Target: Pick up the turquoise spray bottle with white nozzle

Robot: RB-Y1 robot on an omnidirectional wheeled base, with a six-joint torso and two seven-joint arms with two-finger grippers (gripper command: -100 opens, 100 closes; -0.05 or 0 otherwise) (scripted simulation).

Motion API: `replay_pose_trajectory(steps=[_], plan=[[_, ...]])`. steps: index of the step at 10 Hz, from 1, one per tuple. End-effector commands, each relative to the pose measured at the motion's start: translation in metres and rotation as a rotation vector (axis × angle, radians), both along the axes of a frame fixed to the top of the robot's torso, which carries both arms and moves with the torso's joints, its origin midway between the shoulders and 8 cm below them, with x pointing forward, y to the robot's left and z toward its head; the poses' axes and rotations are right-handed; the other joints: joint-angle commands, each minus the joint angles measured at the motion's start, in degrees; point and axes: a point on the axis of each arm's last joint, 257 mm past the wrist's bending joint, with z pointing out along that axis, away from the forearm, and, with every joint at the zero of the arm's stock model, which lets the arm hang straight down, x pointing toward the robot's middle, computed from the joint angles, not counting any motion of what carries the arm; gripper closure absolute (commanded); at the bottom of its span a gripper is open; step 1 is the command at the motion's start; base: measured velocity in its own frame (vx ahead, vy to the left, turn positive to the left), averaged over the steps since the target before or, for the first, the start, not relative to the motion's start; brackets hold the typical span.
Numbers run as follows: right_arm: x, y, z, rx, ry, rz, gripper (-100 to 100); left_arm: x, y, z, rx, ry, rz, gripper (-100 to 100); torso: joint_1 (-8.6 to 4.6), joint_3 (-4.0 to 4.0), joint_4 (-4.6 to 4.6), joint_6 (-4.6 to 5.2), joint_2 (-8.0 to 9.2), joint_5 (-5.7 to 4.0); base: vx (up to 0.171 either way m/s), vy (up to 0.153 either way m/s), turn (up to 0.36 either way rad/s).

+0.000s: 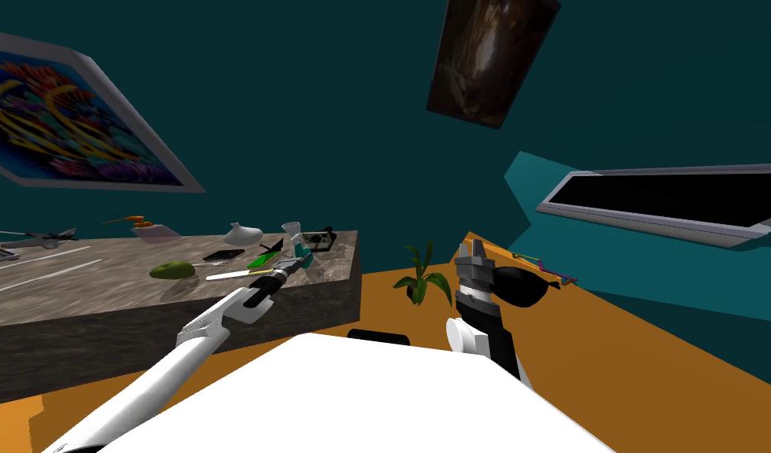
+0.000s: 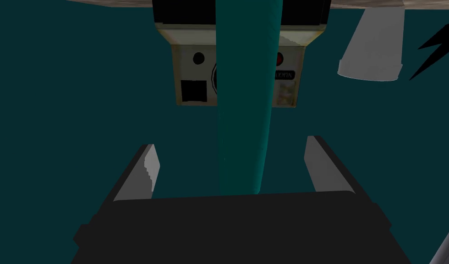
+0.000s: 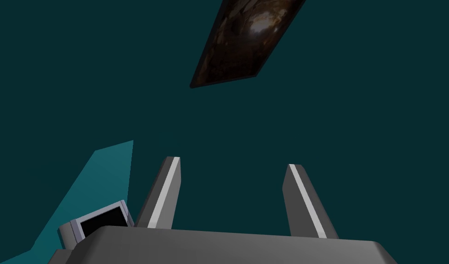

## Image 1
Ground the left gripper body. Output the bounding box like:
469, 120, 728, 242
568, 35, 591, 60
275, 252, 314, 277

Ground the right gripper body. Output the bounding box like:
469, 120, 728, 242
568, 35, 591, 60
454, 255, 497, 292

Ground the black and white box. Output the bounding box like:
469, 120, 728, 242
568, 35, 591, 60
302, 227, 338, 253

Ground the green potted plant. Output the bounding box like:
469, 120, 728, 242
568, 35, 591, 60
393, 241, 454, 308

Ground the white rounded vase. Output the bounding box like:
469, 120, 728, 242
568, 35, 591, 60
222, 222, 264, 247

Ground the white yellow knife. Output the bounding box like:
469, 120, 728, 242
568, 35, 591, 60
205, 269, 275, 282

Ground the thin multicoloured object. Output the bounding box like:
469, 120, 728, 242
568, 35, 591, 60
511, 251, 579, 287

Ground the green round fruit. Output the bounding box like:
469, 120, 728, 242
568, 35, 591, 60
149, 260, 197, 281

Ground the pink orange pump soap bottle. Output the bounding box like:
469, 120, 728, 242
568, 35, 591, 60
101, 215, 183, 245

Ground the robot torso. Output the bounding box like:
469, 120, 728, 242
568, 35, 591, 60
98, 327, 617, 453

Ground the grey framed dark window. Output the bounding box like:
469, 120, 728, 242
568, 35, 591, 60
536, 163, 771, 249

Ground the grey sink faucet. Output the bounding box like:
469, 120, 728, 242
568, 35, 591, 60
0, 227, 79, 251

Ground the colourful framed fish picture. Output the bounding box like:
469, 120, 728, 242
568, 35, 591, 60
0, 28, 207, 194

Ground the dark brown wall picture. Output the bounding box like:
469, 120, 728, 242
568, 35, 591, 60
426, 0, 563, 131

